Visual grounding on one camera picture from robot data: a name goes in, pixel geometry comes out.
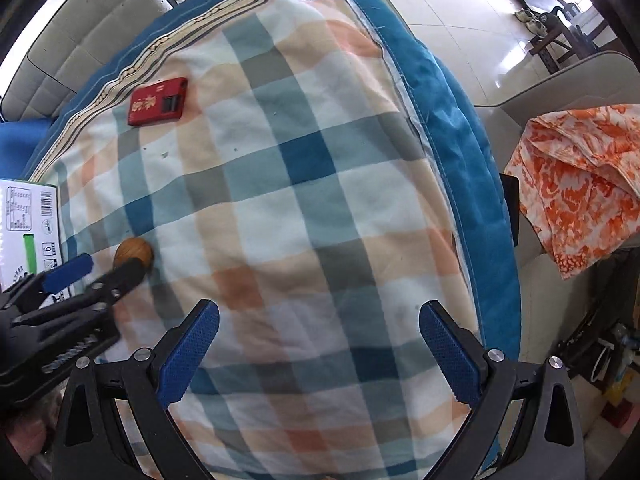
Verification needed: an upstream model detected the dark wooden chair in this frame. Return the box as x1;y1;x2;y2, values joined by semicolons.
530;4;602;72

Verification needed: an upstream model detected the person's left forearm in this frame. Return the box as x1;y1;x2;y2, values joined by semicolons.
0;400;58;480

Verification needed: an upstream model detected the flat red box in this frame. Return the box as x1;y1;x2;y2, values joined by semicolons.
126;77;189;127

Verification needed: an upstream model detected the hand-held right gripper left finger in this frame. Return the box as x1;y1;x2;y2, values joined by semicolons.
51;299;221;480

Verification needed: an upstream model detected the plaid blanket with blue border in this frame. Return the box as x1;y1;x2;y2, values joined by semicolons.
25;0;524;480

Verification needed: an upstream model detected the orange white patterned cloth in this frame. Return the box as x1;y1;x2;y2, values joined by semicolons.
502;102;640;282

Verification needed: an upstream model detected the black tripod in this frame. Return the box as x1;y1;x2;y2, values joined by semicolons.
550;247;640;356

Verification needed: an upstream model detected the brown walnut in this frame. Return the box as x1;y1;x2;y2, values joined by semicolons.
113;238;154;273

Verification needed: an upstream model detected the blue exercise mat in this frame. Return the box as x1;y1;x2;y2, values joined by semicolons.
0;119;57;181

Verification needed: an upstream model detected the pair of white shoes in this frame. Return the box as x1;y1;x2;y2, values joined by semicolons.
515;7;547;37

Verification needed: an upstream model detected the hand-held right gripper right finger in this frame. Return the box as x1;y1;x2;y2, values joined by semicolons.
419;300;586;480

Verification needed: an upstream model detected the cardboard box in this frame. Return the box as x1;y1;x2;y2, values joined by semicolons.
0;178;67;306

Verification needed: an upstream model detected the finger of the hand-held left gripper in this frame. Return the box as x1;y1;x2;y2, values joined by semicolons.
0;253;95;314
10;259;147;347

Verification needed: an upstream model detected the grey upholstered chair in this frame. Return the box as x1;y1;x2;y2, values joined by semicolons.
472;50;640;367

